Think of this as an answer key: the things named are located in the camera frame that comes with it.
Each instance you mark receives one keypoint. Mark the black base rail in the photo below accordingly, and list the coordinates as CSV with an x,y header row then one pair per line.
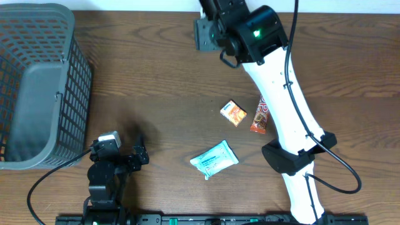
x,y
155,219

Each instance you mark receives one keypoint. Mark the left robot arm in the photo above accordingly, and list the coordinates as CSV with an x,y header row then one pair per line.
x,y
107,178

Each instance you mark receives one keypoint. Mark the white barcode scanner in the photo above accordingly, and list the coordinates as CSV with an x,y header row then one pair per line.
x,y
202,14

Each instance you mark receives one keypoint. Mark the small orange tissue pack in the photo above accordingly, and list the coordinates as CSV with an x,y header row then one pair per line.
x,y
233,113

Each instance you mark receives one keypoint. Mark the teal wet wipes pack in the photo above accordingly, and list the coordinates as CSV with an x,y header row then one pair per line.
x,y
215,160

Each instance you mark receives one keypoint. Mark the grey plastic mesh basket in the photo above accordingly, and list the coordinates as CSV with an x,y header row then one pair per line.
x,y
45,87

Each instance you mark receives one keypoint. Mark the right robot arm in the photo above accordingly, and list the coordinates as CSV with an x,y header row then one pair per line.
x,y
256,40

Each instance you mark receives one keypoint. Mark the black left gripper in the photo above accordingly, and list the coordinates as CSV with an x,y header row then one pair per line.
x,y
134,165

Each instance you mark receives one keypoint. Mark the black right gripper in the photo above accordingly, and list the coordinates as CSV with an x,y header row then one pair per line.
x,y
212,36

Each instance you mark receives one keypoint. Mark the red orange snack packet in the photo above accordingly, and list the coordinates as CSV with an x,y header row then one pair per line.
x,y
259,122

